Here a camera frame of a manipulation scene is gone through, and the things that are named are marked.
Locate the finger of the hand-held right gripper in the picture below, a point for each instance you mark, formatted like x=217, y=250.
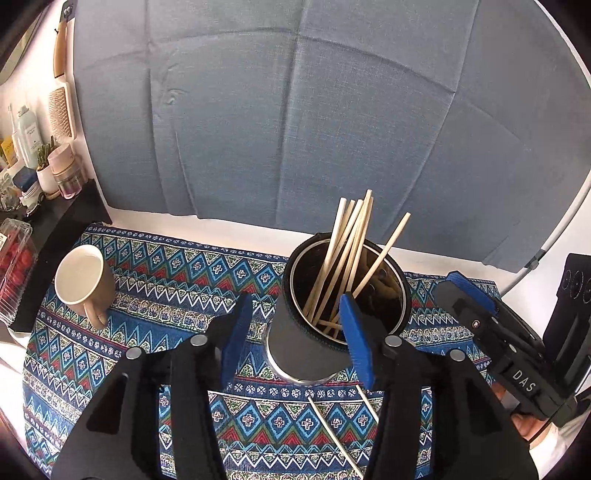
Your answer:
x=466, y=304

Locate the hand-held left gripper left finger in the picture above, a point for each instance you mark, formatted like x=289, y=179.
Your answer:
x=236, y=344

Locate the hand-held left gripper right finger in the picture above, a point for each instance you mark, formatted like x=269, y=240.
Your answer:
x=358, y=344

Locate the black cylindrical utensil holder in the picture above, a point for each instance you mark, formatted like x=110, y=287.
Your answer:
x=300, y=350

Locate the pale bamboo chopstick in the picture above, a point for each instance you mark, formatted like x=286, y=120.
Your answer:
x=332, y=434
x=367, y=401

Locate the bunch of wooden chopsticks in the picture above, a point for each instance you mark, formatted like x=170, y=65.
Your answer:
x=341, y=258

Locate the person's right hand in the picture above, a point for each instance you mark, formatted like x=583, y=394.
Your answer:
x=524, y=424

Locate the blue patterned table cloth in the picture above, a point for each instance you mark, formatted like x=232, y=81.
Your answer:
x=184, y=286

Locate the metal backdrop stand pole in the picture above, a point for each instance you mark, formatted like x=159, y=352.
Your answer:
x=554, y=235

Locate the beige ceramic mug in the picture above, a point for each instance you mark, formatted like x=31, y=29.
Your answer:
x=99, y=286

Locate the grey-blue backdrop cloth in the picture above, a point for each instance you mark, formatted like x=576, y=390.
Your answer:
x=323, y=115

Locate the clear box of strawberries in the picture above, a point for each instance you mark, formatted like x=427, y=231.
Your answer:
x=16, y=263

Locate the pink lidded jar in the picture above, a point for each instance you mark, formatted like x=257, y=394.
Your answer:
x=69, y=173

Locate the small potted succulent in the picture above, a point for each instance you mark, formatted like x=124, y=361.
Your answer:
x=46, y=173

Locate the blue and white small box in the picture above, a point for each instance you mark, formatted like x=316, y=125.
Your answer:
x=28, y=184

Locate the wooden paddle hairbrush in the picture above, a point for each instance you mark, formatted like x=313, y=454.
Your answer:
x=60, y=110

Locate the white pump bottle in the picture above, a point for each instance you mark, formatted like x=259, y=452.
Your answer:
x=27, y=138

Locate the yellow small box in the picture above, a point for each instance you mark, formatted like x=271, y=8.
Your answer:
x=7, y=152

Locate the oval wall mirror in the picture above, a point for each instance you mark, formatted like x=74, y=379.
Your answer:
x=21, y=55

